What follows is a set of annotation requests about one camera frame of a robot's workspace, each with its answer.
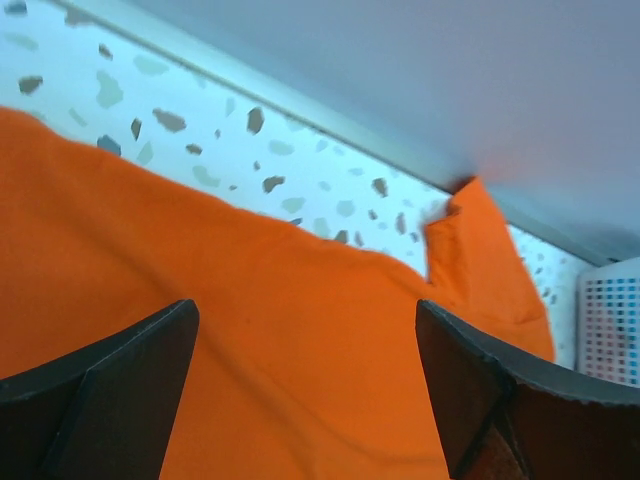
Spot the white plastic laundry basket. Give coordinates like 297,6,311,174
576,258,640,388

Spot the orange t shirt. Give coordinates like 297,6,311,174
1,109,554,479

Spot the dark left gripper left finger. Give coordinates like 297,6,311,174
1,300,199,479

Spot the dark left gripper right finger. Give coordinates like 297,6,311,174
415,301,639,479

